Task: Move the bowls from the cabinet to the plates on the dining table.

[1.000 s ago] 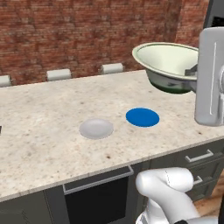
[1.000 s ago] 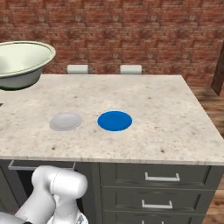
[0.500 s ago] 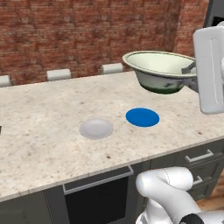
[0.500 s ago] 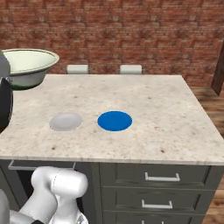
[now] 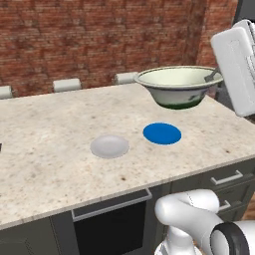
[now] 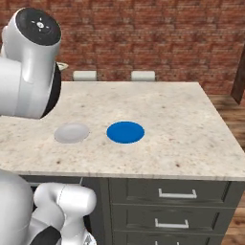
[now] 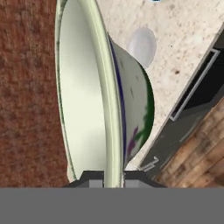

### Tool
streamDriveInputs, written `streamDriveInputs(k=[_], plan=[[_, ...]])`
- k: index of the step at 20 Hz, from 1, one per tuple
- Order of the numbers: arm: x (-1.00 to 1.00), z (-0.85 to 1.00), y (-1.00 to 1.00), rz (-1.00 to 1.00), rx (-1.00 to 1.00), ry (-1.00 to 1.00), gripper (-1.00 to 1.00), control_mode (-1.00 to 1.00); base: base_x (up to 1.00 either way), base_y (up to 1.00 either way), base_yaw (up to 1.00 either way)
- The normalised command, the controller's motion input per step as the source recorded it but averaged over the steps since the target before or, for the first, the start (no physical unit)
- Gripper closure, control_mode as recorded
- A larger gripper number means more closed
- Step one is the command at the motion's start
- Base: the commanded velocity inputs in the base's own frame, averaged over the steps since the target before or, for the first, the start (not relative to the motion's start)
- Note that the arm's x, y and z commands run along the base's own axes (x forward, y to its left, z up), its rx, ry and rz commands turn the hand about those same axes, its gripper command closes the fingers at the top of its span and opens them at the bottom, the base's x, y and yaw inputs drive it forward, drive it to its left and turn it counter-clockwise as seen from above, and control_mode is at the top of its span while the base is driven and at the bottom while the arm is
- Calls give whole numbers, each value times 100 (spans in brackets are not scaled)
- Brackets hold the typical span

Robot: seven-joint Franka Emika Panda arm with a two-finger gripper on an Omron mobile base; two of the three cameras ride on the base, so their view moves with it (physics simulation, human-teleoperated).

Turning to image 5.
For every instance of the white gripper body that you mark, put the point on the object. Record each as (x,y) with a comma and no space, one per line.
(232,66)

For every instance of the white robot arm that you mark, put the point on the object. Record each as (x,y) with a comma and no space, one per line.
(186,212)

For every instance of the grey cabinet door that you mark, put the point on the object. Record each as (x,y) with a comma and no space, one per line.
(30,237)

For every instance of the white bowl with green base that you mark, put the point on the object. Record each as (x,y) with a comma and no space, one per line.
(176,89)

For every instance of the blue plate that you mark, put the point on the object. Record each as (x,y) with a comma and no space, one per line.
(162,133)

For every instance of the white stool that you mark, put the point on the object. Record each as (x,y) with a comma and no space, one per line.
(5,92)
(125,78)
(67,85)

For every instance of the grey drawer front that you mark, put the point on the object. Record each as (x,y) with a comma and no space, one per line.
(237,201)
(196,181)

